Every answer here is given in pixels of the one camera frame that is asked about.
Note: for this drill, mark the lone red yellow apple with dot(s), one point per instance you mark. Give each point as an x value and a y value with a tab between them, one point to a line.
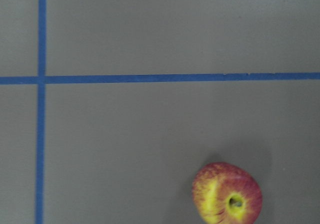
226	194

